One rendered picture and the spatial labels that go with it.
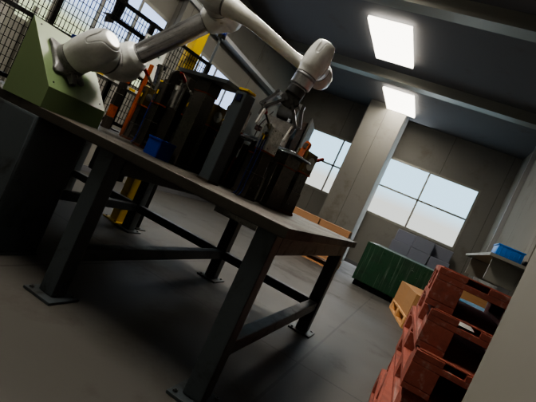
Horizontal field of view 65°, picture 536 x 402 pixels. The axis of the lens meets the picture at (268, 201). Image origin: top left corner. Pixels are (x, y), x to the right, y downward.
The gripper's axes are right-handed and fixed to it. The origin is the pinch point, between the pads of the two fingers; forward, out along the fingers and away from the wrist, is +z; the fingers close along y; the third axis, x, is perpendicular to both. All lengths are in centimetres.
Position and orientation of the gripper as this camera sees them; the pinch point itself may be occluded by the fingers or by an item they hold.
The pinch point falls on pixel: (270, 129)
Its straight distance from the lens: 174.6
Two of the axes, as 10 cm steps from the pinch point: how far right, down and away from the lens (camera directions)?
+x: -1.7, -0.1, -9.8
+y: -8.2, -5.6, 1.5
